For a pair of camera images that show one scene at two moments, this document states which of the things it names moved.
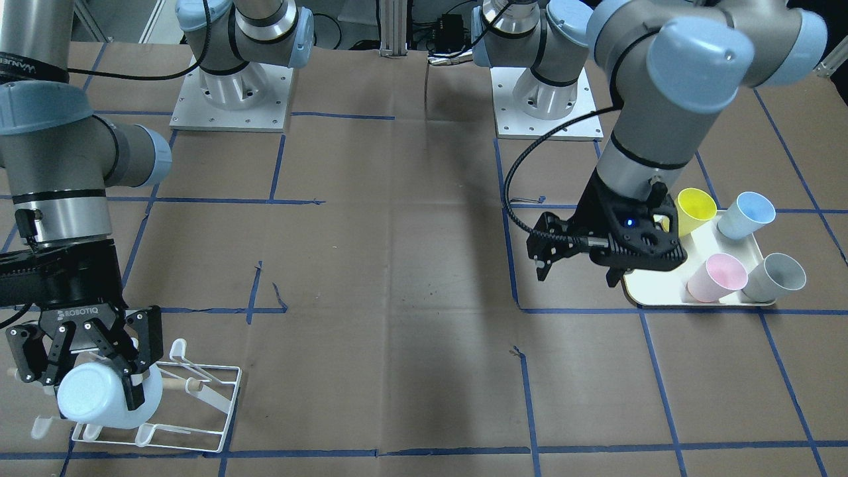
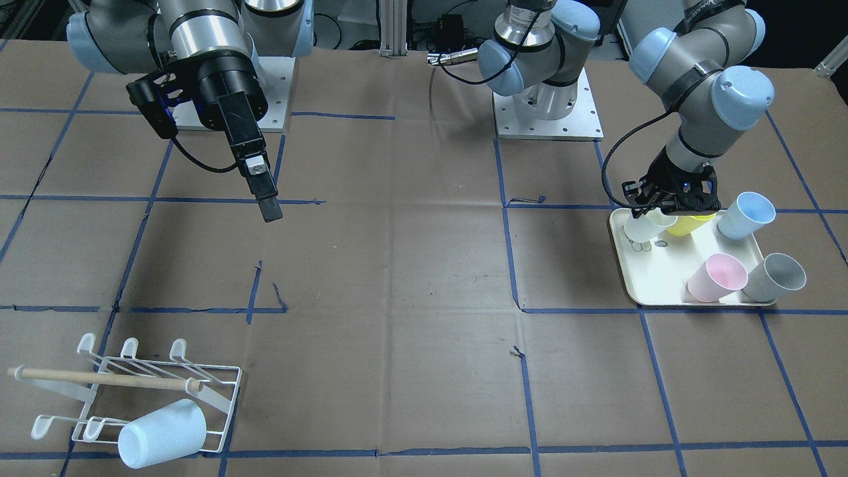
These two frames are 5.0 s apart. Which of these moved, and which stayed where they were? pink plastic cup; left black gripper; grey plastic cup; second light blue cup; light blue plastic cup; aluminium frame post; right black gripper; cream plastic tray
Moved: light blue plastic cup; left black gripper; right black gripper
Stayed: second light blue cup; pink plastic cup; aluminium frame post; cream plastic tray; grey plastic cup
